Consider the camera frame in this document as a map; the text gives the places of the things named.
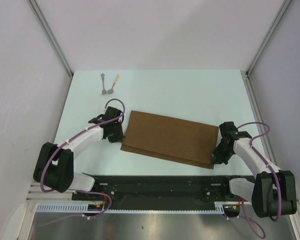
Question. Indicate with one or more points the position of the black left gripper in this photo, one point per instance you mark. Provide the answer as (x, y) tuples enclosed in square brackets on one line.
[(119, 138)]

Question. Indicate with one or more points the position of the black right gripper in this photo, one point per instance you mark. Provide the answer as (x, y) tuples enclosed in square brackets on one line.
[(218, 159)]

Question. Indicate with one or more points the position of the brown cloth napkin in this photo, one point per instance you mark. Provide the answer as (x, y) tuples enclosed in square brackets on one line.
[(172, 139)]

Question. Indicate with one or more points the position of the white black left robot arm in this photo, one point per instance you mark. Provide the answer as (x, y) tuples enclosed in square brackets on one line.
[(54, 170)]

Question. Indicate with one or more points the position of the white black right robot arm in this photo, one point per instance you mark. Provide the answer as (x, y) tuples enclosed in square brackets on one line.
[(273, 192)]

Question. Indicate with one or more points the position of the metal fork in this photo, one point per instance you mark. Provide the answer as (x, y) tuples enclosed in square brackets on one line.
[(104, 91)]

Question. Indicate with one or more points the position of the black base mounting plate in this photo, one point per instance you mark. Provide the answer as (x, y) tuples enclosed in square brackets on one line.
[(177, 194)]

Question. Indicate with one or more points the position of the spoon with wooden handle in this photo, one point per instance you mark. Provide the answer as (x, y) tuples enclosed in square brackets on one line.
[(111, 90)]

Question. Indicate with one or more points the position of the aluminium front rail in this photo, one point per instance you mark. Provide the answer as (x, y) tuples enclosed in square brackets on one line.
[(36, 195)]

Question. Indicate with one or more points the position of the aluminium corner post left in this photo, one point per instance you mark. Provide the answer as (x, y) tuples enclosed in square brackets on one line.
[(45, 26)]

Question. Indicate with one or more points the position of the aluminium corner post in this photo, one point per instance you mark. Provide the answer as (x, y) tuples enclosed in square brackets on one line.
[(280, 15), (45, 26)]

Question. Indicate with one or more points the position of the aluminium corner post right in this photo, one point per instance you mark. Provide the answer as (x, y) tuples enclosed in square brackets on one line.
[(280, 15)]

